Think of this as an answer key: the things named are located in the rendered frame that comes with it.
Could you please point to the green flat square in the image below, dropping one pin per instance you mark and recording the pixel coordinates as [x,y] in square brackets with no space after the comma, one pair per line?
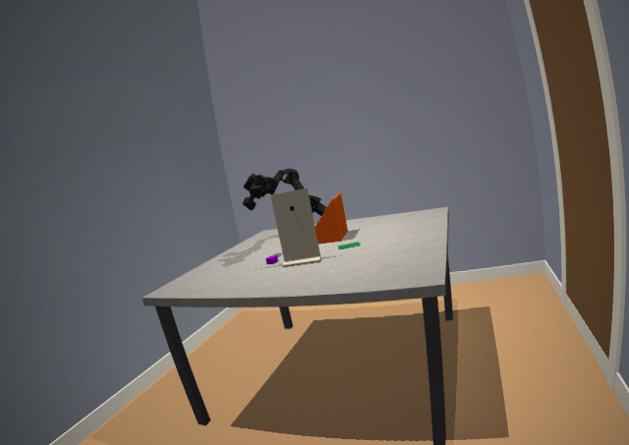
[349,246]

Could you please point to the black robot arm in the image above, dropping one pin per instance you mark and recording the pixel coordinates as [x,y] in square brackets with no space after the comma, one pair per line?
[292,178]

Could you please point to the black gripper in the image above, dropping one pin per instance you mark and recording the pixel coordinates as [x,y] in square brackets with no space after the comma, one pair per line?
[258,190]

